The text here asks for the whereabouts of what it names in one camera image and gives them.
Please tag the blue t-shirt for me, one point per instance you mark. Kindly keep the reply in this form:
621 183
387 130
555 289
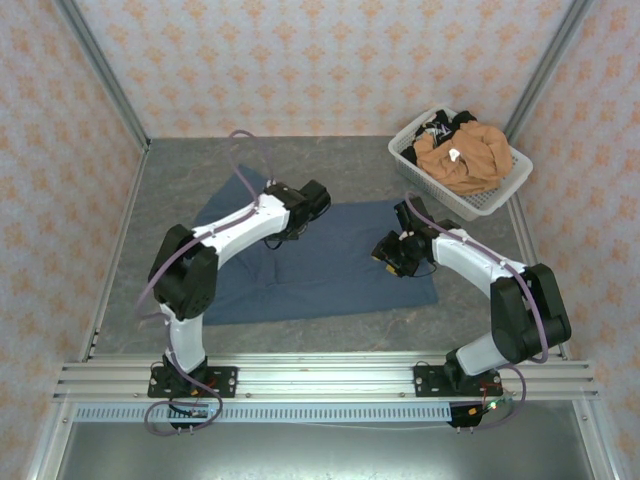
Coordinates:
340 270

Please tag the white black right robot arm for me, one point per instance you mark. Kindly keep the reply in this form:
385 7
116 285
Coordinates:
465 260

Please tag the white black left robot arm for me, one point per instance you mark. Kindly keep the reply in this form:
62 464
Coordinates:
240 227

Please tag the white plastic basket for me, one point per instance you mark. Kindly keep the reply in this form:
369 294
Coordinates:
480 205

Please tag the orange t-shirt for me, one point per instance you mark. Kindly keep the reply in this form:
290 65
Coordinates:
480 155

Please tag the black printed t-shirt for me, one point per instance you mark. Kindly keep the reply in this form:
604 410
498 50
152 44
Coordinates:
465 118

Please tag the small circuit board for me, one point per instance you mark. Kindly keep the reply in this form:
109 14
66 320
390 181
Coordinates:
195 412
495 405

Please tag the grey metal sheet panel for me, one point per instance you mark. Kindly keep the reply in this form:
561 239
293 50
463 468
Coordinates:
320 455

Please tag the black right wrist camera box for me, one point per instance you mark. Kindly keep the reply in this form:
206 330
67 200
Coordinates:
390 255

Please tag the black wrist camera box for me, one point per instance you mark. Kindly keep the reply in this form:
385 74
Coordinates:
295 231
390 255

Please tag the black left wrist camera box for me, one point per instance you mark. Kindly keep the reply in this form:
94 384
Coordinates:
295 231

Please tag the aluminium side rail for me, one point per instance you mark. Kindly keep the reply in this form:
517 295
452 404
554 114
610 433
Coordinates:
524 240
117 250

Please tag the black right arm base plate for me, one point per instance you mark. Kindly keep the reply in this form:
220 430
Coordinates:
427 382

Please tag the aluminium mounting rail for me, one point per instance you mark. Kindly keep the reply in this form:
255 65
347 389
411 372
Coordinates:
325 380

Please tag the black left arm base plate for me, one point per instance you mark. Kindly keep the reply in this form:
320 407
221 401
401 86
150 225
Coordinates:
225 380

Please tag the aluminium frame post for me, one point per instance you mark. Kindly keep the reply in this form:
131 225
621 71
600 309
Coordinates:
109 75
547 65

